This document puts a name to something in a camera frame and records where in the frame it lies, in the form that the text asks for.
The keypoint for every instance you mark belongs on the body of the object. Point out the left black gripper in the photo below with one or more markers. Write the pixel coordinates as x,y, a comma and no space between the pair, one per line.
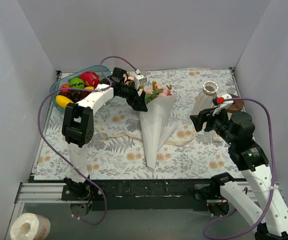
134,94

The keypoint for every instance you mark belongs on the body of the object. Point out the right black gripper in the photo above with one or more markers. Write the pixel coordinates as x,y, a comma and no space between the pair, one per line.
206,122

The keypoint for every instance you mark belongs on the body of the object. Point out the pale pink rose stem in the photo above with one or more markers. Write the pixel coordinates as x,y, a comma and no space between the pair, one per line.
148,94

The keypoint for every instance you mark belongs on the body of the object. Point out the white wrapping paper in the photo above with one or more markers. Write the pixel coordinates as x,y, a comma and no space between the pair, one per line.
157,126

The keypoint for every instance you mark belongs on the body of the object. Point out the cream ribbon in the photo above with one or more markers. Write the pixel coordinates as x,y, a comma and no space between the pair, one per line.
104,136

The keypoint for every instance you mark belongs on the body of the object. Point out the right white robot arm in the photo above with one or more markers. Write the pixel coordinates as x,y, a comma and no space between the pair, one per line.
250,159

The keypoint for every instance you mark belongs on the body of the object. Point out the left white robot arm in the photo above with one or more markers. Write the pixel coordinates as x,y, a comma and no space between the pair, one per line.
78,123

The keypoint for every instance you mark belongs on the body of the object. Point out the white ribbed vase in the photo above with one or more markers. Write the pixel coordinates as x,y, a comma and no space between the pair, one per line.
205,97

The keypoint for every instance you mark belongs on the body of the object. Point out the floral table mat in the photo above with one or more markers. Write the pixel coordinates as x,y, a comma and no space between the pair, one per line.
123,157

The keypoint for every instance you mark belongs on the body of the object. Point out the jar with brown lid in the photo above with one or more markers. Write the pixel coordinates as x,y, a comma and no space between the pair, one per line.
236,106

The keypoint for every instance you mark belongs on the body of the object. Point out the yellow lemon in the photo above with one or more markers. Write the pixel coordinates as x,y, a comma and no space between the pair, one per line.
89,88

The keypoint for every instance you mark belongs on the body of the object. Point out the red dragon fruit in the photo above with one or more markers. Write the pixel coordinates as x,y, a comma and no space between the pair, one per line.
90,79

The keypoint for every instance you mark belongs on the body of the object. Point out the dark red grapes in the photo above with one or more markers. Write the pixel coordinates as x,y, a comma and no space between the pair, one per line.
74,95

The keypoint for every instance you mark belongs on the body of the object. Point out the green apple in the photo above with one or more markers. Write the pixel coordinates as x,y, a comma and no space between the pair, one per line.
77,83

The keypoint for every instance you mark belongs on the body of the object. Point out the red apple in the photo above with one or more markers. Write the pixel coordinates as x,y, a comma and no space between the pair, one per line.
64,88

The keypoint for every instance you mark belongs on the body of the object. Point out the yellow mango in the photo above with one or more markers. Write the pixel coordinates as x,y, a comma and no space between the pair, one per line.
62,101

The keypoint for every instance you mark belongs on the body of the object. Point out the white tissue roll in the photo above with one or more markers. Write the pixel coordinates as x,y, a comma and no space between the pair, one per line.
30,226

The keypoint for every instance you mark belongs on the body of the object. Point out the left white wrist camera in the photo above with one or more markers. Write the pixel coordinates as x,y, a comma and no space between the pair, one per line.
139,79

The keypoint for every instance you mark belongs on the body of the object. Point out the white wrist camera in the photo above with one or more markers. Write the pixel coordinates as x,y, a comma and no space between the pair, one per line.
222,102
139,79

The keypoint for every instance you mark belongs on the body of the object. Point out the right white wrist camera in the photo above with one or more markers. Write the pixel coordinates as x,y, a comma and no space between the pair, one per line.
222,102

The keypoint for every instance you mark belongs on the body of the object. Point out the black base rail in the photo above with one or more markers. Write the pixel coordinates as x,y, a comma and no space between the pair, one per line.
143,194

